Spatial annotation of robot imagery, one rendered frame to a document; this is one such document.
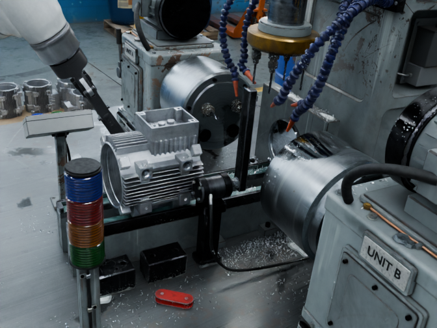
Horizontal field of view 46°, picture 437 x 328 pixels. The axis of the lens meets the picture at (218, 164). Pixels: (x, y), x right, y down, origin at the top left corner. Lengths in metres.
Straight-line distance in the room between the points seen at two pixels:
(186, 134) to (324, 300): 0.48
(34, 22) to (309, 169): 0.61
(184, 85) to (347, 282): 0.81
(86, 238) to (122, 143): 0.35
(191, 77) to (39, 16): 0.58
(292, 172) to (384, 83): 0.37
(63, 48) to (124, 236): 0.45
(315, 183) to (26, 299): 0.67
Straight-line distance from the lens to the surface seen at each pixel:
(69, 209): 0.88
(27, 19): 1.08
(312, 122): 1.34
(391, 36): 1.30
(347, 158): 1.08
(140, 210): 1.19
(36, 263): 1.33
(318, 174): 1.05
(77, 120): 1.41
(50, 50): 1.11
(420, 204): 0.89
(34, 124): 1.40
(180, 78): 1.55
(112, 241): 1.25
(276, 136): 1.47
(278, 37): 1.24
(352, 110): 1.40
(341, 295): 0.98
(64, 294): 1.24
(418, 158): 0.87
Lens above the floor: 1.62
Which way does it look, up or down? 28 degrees down
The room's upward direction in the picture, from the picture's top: 5 degrees clockwise
